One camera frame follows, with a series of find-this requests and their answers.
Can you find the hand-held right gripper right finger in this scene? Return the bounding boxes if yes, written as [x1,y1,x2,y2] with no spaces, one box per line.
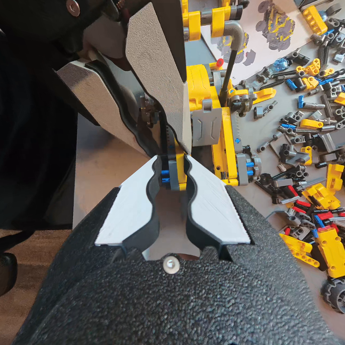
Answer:
[184,155,252,261]

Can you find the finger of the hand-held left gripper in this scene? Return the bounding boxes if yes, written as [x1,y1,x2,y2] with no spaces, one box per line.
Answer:
[125,3,193,155]
[56,60,160,157]

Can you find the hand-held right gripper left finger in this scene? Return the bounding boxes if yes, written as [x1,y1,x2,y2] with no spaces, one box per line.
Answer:
[94,155,161,263]

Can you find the yellow toy brick vehicle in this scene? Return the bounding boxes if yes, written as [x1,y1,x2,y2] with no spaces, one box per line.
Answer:
[139,0,277,192]

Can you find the grey toothed rack piece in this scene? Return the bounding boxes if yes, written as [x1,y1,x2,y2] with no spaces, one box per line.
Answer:
[158,108,176,160]

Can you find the pile of loose brick pieces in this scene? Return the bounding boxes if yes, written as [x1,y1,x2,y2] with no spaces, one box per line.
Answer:
[253,0,345,281]

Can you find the open instruction booklet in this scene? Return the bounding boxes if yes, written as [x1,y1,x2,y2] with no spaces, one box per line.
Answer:
[201,0,322,87]

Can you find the black office chair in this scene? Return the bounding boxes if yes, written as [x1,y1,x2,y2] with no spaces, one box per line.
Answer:
[0,229,36,297]

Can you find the dark grey toothed wheel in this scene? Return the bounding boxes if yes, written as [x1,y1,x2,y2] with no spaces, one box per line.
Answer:
[320,277,345,314]

